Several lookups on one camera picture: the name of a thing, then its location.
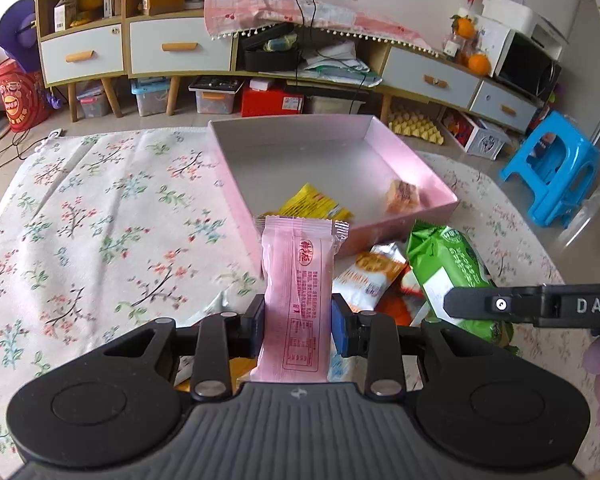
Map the clear bin with blue lid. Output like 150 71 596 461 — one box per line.
131 78 173 117

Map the wide white cabinet drawer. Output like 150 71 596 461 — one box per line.
129 16 233 77

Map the pile of papers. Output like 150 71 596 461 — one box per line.
300 40 383 91

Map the pink printed cloth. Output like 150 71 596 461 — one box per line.
203 0 438 56

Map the low wooden cabinet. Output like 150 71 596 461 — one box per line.
232 25 541 136

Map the clear bin with orange latch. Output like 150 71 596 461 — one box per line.
188 76 243 115

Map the blue plastic stool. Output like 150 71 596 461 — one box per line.
499 110 600 228

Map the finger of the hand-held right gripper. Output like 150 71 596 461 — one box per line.
442 284 563 328

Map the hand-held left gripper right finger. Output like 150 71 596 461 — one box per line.
330 294 497 402

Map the purple cloth item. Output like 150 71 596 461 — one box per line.
0 0 43 73

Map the red cardboard box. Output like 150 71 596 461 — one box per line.
241 87 305 118

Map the blue white snack packet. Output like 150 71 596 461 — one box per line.
329 355 355 384

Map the clear bin with white lid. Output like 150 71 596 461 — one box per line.
305 92 366 116

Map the yellow snack packet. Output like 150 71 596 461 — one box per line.
278 183 355 223

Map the orange cracker packet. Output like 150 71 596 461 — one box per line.
332 242 410 313

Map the small orange snack packet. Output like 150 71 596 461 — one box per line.
384 178 421 215

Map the brown cardboard box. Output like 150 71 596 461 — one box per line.
141 0 186 16

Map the white patterned storage box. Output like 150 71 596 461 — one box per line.
440 110 511 161

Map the floral tablecloth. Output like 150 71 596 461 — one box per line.
0 127 566 461

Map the pink snack packet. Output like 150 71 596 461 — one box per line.
254 215 352 385

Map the pink cardboard box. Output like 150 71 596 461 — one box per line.
207 114 459 281

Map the silver refrigerator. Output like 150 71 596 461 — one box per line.
555 0 600 156

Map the long grey cabinet drawer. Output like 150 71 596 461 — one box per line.
382 46 481 107

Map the small clear storage bin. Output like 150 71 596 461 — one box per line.
76 85 112 120

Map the black microwave oven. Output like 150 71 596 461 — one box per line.
495 27 563 98

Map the golden snack packet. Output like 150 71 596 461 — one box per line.
174 356 257 392

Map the red printed bag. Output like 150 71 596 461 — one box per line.
0 57 51 133

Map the white appliance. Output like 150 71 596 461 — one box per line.
482 0 568 43

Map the yellow egg tray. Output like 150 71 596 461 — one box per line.
387 110 443 143

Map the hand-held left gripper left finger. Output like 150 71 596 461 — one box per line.
100 294 268 402

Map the black storage box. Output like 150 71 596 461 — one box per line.
241 24 306 72

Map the red snack packet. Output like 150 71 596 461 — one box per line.
379 265 431 327

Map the green snack packet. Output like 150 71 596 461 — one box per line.
405 220 516 346

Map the short grey cabinet drawer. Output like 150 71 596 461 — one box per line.
470 80 538 133

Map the narrow white cabinet drawer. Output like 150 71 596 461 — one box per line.
40 25 124 86

